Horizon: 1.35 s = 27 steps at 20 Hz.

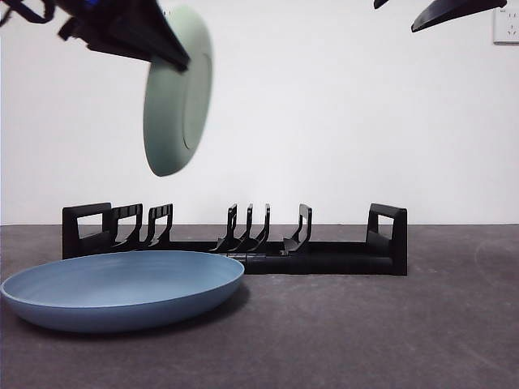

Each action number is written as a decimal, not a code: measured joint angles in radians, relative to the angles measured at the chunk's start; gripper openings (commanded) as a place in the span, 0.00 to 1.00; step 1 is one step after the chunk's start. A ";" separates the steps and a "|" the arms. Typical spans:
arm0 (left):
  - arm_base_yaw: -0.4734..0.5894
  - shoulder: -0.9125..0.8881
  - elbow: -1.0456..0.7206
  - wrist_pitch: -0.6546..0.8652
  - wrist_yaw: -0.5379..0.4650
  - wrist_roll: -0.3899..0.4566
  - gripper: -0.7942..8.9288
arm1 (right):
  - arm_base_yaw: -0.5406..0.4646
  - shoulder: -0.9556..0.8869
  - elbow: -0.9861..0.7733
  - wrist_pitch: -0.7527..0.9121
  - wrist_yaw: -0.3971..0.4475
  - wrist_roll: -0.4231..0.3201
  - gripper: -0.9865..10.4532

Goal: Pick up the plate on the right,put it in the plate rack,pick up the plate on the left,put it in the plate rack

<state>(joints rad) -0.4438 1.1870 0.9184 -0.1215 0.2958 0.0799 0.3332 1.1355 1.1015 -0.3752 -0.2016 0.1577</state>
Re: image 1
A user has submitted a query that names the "white wall socket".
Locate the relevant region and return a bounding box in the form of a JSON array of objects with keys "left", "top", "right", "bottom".
[{"left": 493, "top": 7, "right": 519, "bottom": 45}]

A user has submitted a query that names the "green round plate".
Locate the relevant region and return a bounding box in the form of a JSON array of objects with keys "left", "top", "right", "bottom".
[{"left": 143, "top": 4, "right": 214, "bottom": 178}]

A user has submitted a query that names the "blue round plate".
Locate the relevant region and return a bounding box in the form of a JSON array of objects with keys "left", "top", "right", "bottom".
[{"left": 1, "top": 250, "right": 247, "bottom": 334}]

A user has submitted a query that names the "black plate rack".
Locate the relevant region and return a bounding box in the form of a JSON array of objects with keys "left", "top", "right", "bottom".
[{"left": 62, "top": 202, "right": 409, "bottom": 277}]

